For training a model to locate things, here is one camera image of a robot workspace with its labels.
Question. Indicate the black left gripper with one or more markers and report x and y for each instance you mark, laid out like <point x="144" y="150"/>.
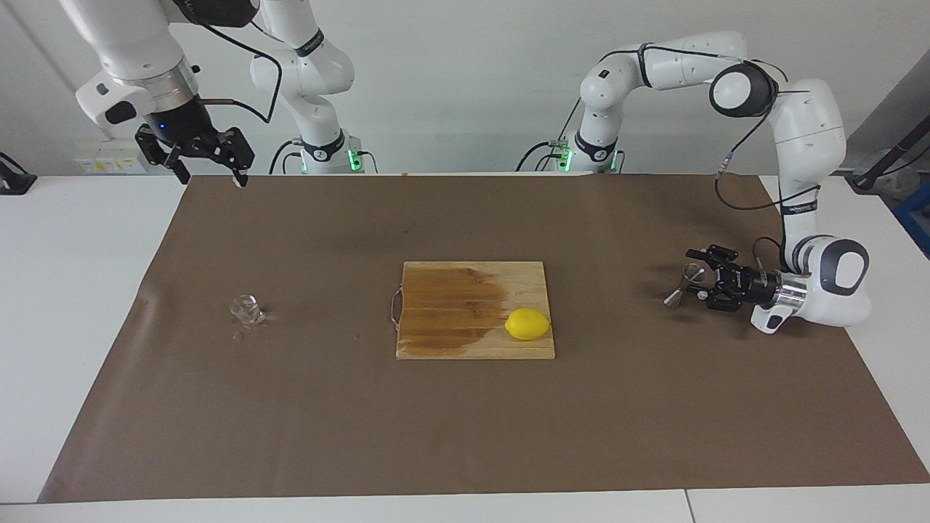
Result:
<point x="755" y="287"/>

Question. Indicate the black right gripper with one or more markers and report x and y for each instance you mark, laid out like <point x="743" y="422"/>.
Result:
<point x="182" y="123"/>

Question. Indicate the steel double jigger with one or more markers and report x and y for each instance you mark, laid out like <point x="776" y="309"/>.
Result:
<point x="692" y="274"/>

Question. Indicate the small clear glass cup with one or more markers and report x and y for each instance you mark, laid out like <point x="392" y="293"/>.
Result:
<point x="247" y="309"/>

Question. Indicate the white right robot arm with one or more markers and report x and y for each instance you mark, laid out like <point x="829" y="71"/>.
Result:
<point x="131" y="43"/>

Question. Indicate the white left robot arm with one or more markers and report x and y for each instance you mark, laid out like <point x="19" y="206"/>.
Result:
<point x="810" y="123"/>

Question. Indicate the black table clamp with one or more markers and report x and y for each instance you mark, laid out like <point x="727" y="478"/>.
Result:
<point x="14" y="181"/>

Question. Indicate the yellow lemon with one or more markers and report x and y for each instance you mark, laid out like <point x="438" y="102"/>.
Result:
<point x="527" y="324"/>

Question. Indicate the black stand pole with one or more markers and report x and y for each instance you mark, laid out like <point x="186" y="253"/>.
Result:
<point x="890" y="156"/>

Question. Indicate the brown paper table mat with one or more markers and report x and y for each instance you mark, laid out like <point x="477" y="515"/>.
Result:
<point x="290" y="407"/>

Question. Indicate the wooden cutting board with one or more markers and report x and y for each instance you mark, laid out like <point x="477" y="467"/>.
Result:
<point x="450" y="319"/>

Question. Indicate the white wall socket strip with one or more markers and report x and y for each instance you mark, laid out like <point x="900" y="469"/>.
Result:
<point x="109" y="165"/>

